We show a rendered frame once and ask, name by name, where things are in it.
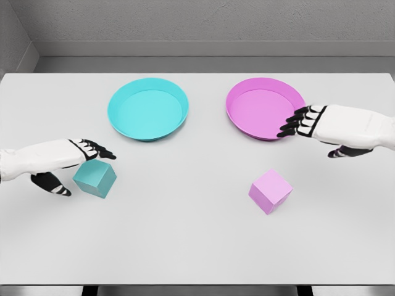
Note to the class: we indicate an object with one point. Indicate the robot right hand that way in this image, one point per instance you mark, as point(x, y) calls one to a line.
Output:
point(339, 123)

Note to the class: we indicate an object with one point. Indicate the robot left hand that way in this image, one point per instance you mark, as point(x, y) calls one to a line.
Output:
point(52, 155)

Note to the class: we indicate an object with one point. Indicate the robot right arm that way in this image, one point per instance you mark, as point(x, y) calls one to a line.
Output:
point(385, 130)

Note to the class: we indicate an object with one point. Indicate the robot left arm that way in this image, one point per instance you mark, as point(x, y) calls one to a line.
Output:
point(8, 165)

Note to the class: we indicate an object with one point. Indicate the teal cube block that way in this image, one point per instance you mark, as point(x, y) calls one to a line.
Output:
point(95, 179)

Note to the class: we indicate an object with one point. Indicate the pink round plate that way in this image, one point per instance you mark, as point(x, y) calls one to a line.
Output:
point(260, 111)

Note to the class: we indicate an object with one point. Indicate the pink cube block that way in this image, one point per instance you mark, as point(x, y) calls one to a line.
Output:
point(270, 191)

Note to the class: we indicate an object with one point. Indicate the cyan round plate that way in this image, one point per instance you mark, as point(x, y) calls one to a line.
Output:
point(148, 109)

